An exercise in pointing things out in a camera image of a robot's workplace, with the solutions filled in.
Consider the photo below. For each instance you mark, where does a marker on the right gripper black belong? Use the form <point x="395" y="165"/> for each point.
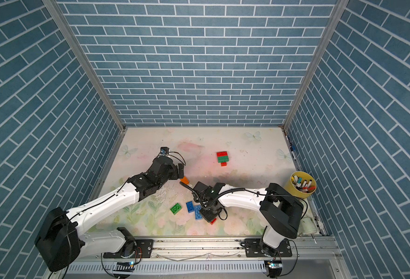
<point x="207" y="217"/>

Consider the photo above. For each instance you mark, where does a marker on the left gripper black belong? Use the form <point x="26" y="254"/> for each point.
<point x="175" y="174"/>

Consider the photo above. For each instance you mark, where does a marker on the orange lego brick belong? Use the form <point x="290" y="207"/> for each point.
<point x="185" y="180"/>

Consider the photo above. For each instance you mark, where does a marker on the light blue lego brick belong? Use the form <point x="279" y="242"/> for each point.
<point x="197" y="213"/>

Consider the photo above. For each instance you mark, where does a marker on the green long lego brick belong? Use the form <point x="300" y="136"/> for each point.
<point x="223" y="159"/>

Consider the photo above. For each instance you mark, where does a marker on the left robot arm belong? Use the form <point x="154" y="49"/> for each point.
<point x="63" y="236"/>

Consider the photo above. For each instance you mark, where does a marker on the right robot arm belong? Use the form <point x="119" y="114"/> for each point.
<point x="282" y="211"/>

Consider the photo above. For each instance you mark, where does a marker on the dark blue lego brick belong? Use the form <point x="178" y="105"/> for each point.
<point x="190" y="207"/>

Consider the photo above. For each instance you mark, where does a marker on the green square lego brick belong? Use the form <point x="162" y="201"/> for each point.
<point x="176" y="208"/>

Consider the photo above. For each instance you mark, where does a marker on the yellow pen cup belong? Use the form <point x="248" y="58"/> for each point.
<point x="301" y="185"/>

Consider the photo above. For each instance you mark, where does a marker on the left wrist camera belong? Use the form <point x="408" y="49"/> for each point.
<point x="164" y="151"/>

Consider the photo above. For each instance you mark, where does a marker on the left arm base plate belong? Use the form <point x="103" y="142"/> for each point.
<point x="138" y="249"/>

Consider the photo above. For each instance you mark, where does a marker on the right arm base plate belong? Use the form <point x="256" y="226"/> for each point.
<point x="255" y="248"/>

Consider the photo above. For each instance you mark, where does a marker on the aluminium front rail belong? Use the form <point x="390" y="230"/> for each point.
<point x="188" y="248"/>

